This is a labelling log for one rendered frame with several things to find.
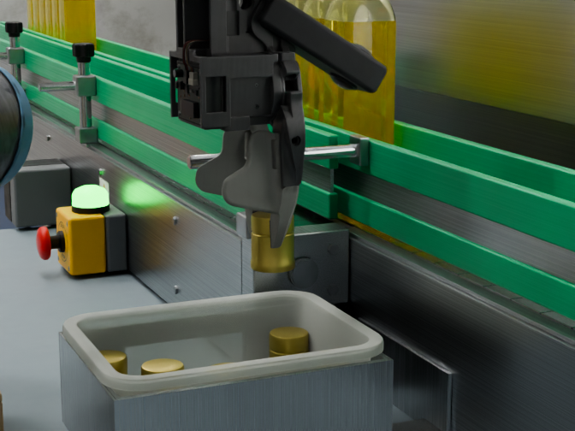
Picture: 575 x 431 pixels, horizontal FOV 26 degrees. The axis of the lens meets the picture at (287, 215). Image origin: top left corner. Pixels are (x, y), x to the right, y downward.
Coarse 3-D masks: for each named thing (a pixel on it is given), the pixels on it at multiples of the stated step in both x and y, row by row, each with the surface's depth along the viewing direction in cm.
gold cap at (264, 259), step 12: (252, 216) 98; (264, 216) 98; (252, 228) 98; (264, 228) 97; (288, 228) 98; (252, 240) 98; (264, 240) 97; (288, 240) 98; (252, 252) 99; (264, 252) 98; (276, 252) 98; (288, 252) 98; (252, 264) 99; (264, 264) 98; (276, 264) 98; (288, 264) 98
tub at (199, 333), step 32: (96, 320) 102; (128, 320) 103; (160, 320) 104; (192, 320) 105; (224, 320) 107; (256, 320) 108; (288, 320) 109; (320, 320) 105; (352, 320) 101; (96, 352) 93; (128, 352) 103; (160, 352) 105; (192, 352) 106; (224, 352) 107; (256, 352) 108; (320, 352) 93; (352, 352) 93; (128, 384) 87; (160, 384) 88; (192, 384) 90
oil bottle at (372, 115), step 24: (336, 0) 120; (360, 0) 118; (384, 0) 119; (336, 24) 120; (360, 24) 118; (384, 24) 119; (384, 48) 120; (336, 96) 121; (360, 96) 120; (384, 96) 121; (336, 120) 122; (360, 120) 120; (384, 120) 121
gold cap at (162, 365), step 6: (150, 360) 99; (156, 360) 99; (162, 360) 99; (168, 360) 99; (174, 360) 99; (144, 366) 98; (150, 366) 98; (156, 366) 98; (162, 366) 98; (168, 366) 98; (174, 366) 98; (180, 366) 98; (144, 372) 97; (150, 372) 97; (156, 372) 97; (162, 372) 97
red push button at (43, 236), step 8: (40, 232) 146; (48, 232) 146; (40, 240) 146; (48, 240) 146; (56, 240) 147; (40, 248) 146; (48, 248) 146; (56, 248) 148; (40, 256) 147; (48, 256) 146
